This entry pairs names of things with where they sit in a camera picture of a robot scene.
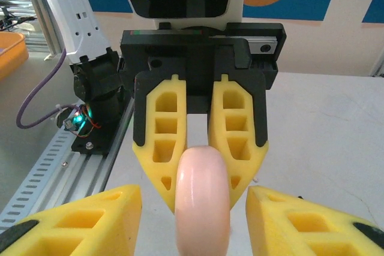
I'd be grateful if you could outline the aluminium frame post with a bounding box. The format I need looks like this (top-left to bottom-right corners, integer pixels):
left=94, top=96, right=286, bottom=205
left=17, top=0, right=65, bottom=61

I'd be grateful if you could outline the grey slotted cable duct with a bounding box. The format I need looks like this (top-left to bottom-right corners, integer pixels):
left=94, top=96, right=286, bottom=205
left=0, top=128, right=80, bottom=234

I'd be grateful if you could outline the small circuit board with LED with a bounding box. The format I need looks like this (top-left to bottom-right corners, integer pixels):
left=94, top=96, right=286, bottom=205
left=55, top=103, right=101, bottom=138

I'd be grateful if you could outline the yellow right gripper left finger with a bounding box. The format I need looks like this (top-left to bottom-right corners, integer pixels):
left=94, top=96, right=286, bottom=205
left=0, top=184, right=142, bottom=256

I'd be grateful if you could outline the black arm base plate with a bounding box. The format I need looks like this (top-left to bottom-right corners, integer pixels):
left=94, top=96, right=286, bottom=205
left=70, top=134, right=122, bottom=157

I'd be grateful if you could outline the long aluminium base rail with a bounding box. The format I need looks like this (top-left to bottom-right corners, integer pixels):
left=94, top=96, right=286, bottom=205
left=50, top=95, right=136, bottom=218

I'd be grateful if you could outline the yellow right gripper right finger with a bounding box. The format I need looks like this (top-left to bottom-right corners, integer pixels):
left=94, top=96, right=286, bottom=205
left=245, top=185, right=384, bottom=256

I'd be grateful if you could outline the orange plastic bin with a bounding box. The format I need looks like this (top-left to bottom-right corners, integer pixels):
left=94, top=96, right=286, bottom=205
left=0, top=31, right=30, bottom=82

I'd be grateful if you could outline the pink earbud charging case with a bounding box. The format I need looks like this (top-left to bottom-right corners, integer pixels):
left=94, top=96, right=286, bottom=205
left=175, top=145, right=232, bottom=256

